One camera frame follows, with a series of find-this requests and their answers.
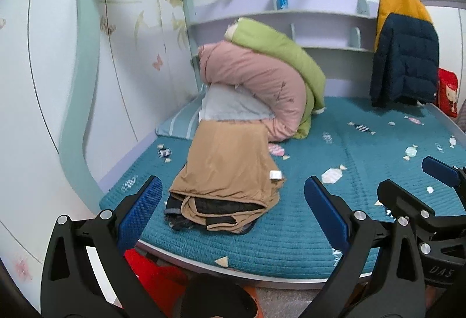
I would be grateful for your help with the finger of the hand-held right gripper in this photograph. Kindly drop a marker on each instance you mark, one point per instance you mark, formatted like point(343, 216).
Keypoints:
point(400, 194)
point(440, 169)

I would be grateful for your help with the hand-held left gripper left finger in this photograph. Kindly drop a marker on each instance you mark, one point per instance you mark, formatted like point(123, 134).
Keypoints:
point(142, 209)

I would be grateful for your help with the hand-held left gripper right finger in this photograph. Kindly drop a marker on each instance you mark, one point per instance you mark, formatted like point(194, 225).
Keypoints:
point(326, 210)

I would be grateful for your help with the tan button-up jacket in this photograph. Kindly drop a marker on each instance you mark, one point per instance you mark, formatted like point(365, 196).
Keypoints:
point(229, 165)

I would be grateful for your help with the dark folded pants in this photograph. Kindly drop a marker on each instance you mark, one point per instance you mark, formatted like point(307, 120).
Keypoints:
point(175, 218)

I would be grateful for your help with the teal quilted bed mat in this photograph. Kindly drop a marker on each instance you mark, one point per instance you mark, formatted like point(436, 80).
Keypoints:
point(364, 143)

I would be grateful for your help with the red glossy object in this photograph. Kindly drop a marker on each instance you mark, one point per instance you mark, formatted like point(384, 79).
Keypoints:
point(156, 278)

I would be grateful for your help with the red cartoon bag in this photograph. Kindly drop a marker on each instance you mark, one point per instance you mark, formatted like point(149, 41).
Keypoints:
point(447, 92)

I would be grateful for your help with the striped blue pillow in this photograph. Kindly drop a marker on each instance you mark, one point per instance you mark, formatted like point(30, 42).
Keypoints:
point(178, 125)

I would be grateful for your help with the black rounded object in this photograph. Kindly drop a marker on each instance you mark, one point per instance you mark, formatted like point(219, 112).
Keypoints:
point(218, 298)

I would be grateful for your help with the yellow and navy puffer jacket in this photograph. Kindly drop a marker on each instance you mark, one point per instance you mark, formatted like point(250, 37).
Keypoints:
point(404, 56)

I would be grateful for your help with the light blue folded cloth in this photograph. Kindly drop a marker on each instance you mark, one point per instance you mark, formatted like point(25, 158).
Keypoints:
point(233, 105)

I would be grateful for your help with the pink quilt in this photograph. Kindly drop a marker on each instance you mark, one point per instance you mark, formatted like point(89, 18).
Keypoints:
point(255, 78)

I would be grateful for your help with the green quilt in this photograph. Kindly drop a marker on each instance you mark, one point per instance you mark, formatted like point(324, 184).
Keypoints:
point(284, 45)

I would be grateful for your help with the small blue box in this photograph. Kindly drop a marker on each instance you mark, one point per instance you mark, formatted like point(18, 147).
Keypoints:
point(283, 1)

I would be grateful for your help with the lilac wall shelf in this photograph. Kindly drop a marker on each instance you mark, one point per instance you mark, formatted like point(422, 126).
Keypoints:
point(327, 30)

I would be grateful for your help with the mint bunk bed frame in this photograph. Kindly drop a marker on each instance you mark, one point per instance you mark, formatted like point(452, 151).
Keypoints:
point(89, 12)

